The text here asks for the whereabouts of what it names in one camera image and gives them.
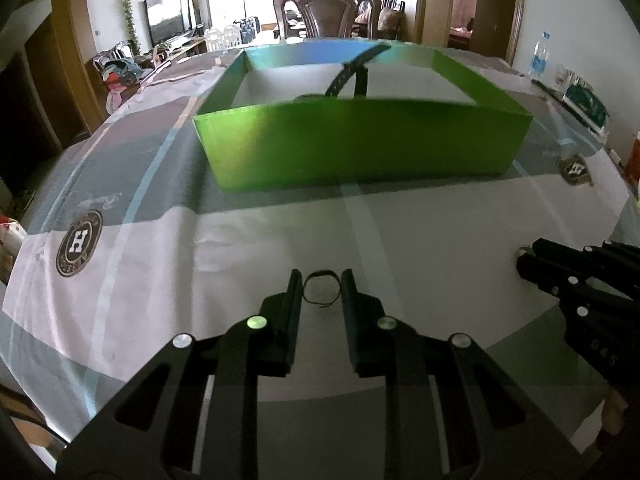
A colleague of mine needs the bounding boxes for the flat screen television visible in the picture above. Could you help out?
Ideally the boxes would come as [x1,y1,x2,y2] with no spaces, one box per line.
[145,0,193,47]

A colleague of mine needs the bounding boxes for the person's right hand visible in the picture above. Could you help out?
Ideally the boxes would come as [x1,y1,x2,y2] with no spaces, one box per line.
[595,390,630,453]

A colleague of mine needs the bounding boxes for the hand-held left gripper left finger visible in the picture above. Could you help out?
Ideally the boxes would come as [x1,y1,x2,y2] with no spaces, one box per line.
[55,268,304,480]

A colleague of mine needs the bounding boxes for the grey and white tablecloth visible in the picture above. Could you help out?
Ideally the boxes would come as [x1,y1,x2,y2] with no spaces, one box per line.
[0,40,631,461]

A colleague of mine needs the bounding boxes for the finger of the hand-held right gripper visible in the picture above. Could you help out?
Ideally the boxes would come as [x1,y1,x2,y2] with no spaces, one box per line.
[516,253,594,307]
[532,238,640,273]

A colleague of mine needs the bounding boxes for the clear water bottle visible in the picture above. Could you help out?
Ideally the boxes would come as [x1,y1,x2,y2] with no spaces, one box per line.
[529,31,552,82]

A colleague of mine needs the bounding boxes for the green packet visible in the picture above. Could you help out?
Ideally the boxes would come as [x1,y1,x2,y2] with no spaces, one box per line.
[562,77,611,133]

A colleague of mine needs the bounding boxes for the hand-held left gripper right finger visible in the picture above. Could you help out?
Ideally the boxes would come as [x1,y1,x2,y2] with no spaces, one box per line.
[340,268,583,480]

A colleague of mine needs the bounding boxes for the green cardboard box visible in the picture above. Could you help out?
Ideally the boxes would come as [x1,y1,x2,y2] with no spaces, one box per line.
[192,42,533,193]

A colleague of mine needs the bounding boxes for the pile of clothes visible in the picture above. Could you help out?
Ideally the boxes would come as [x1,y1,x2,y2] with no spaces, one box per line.
[92,45,156,111]

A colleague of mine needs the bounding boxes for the orange box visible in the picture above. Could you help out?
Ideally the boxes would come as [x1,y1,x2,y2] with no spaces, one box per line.
[625,132,640,186]

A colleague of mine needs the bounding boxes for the white plastic chairs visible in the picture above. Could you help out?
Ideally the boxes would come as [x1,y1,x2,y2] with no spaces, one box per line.
[204,24,242,52]

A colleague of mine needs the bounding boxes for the small dark ring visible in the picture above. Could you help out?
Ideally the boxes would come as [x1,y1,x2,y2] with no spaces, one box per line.
[303,271,341,308]

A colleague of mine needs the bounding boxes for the black cable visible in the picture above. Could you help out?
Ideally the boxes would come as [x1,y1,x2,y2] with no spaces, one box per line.
[0,385,68,446]

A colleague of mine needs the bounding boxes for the black watch strap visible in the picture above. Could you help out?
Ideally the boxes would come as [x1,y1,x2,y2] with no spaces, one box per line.
[325,44,392,98]

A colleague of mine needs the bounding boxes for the green leaf garland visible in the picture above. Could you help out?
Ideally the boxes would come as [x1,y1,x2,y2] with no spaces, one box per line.
[118,0,141,56]

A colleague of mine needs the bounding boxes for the wooden television cabinet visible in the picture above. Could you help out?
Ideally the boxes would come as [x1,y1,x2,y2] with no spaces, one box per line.
[152,36,207,63]

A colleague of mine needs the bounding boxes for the dark wooden chair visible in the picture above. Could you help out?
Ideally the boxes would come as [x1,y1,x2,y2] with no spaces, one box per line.
[273,0,383,41]

